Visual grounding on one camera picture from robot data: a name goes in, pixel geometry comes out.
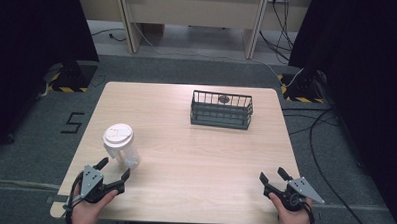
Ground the black floor cable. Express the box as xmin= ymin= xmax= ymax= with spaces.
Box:
xmin=277 ymin=106 xmax=379 ymax=224

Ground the person's right hand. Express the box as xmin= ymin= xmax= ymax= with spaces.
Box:
xmin=268 ymin=193 xmax=314 ymax=224

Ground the clear plastic pitcher white lid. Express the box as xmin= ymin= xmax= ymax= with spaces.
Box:
xmin=102 ymin=122 xmax=143 ymax=169

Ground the black cable with plug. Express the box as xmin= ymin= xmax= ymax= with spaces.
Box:
xmin=90 ymin=27 xmax=127 ymax=43

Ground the dark wire basket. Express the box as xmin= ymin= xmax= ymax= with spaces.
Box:
xmin=189 ymin=89 xmax=255 ymax=131

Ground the person's left hand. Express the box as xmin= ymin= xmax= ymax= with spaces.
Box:
xmin=70 ymin=182 xmax=120 ymax=224

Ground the black cable bundle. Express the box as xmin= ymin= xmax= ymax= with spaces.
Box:
xmin=257 ymin=0 xmax=296 ymax=63

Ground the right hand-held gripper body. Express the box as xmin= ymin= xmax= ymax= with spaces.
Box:
xmin=270 ymin=175 xmax=326 ymax=213

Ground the black curtain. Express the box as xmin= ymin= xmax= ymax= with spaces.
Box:
xmin=282 ymin=0 xmax=397 ymax=224
xmin=0 ymin=0 xmax=102 ymax=159

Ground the beige desk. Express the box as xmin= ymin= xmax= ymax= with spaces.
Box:
xmin=71 ymin=0 xmax=314 ymax=62

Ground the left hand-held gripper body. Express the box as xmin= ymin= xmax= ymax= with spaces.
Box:
xmin=78 ymin=164 xmax=121 ymax=205

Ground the black stand base hazard tape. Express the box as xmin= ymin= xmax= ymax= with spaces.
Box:
xmin=42 ymin=59 xmax=99 ymax=94
xmin=276 ymin=68 xmax=327 ymax=104

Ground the black wrist strap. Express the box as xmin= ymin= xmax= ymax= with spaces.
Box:
xmin=302 ymin=201 xmax=317 ymax=224
xmin=64 ymin=170 xmax=85 ymax=224

